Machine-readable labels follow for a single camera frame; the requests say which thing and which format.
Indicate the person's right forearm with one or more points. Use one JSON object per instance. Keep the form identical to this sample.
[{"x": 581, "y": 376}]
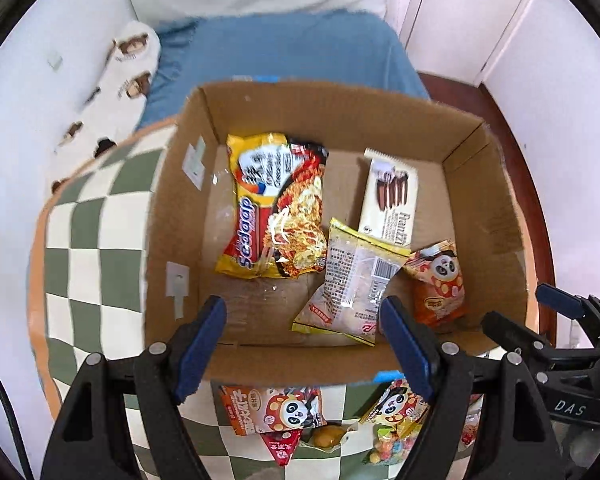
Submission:
[{"x": 585, "y": 447}]

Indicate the red spicy strip packet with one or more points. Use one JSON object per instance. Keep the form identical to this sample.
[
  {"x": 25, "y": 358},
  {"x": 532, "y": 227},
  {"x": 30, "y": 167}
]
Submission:
[
  {"x": 281, "y": 450},
  {"x": 472, "y": 432}
]

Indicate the small brown snack packet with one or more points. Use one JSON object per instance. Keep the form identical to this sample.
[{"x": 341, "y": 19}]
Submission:
[{"x": 327, "y": 437}]

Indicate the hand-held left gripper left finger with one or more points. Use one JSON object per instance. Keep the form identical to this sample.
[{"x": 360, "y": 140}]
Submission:
[{"x": 200, "y": 355}]

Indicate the red white panda snack packet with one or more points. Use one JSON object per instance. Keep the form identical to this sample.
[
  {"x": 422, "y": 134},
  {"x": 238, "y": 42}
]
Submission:
[{"x": 275, "y": 410}]

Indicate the bear print pillow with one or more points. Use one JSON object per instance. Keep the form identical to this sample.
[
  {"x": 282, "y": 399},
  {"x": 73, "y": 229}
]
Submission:
[{"x": 125, "y": 95}]

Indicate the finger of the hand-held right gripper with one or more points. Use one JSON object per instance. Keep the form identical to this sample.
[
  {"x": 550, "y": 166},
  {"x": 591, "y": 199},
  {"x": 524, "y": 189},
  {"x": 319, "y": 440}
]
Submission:
[
  {"x": 510, "y": 332},
  {"x": 560, "y": 296}
]

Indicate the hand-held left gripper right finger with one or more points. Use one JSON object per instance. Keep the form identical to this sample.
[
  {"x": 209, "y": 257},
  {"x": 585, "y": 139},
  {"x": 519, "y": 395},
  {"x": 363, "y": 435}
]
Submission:
[{"x": 410, "y": 355}]

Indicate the white door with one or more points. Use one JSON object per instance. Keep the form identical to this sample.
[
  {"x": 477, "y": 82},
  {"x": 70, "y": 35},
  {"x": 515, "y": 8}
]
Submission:
[{"x": 455, "y": 20}]

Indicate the green white checkered mat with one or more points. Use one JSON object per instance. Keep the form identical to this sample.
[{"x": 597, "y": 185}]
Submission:
[{"x": 95, "y": 270}]

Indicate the blue blanket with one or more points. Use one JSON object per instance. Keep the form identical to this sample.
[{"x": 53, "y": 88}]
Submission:
[{"x": 290, "y": 50}]

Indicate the white chocolate wafer packet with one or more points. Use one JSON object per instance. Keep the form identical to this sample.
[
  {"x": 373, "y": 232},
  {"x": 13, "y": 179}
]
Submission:
[{"x": 387, "y": 210}]

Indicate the cardboard box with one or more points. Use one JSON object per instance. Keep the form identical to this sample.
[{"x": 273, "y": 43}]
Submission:
[{"x": 330, "y": 115}]

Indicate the clear yellow-edged snack packet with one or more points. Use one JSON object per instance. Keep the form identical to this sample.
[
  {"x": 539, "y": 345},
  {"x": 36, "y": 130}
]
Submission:
[{"x": 345, "y": 280}]

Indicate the colourful candy bag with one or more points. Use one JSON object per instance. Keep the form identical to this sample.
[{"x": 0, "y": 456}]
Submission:
[{"x": 387, "y": 447}]

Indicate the yellow panda snack packet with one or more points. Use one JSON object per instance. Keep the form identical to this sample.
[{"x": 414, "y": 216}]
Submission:
[{"x": 392, "y": 407}]

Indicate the orange panda snack packet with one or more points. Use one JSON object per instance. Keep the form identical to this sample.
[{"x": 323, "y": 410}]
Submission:
[{"x": 440, "y": 285}]

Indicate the yellow instant noodle packet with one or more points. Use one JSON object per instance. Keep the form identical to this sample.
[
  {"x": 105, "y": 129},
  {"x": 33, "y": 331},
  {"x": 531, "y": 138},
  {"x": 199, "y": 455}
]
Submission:
[{"x": 260, "y": 210}]

